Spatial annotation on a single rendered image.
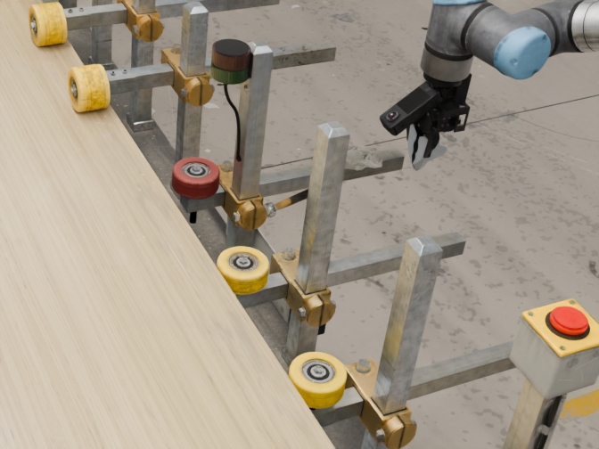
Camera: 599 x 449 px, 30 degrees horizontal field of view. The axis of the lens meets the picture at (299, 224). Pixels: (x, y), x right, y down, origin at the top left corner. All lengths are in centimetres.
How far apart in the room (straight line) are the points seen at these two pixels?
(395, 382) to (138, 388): 35
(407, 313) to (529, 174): 232
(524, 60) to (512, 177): 184
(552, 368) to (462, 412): 164
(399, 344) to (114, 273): 45
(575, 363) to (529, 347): 5
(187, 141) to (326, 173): 56
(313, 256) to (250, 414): 31
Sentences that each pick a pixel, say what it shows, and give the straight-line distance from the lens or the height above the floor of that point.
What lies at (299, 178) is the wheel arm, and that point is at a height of 86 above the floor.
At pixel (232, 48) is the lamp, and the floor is 116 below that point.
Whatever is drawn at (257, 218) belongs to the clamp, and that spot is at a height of 85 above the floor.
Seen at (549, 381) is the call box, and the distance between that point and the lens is 121.
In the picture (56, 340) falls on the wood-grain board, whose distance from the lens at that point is 158.
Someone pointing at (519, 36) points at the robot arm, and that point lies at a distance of 189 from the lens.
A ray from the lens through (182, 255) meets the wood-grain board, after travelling 172.
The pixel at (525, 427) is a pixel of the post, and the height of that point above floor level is 108.
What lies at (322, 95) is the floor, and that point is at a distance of 395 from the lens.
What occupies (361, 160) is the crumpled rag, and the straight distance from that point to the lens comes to 205.
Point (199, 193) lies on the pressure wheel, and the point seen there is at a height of 89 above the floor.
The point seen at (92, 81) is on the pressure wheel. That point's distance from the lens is 201.
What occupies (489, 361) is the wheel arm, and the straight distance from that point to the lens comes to 173.
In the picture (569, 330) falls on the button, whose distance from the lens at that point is 120.
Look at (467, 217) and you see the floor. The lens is 347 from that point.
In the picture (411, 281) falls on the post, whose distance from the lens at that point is 144.
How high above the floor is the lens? 198
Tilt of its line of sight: 37 degrees down
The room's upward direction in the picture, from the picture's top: 8 degrees clockwise
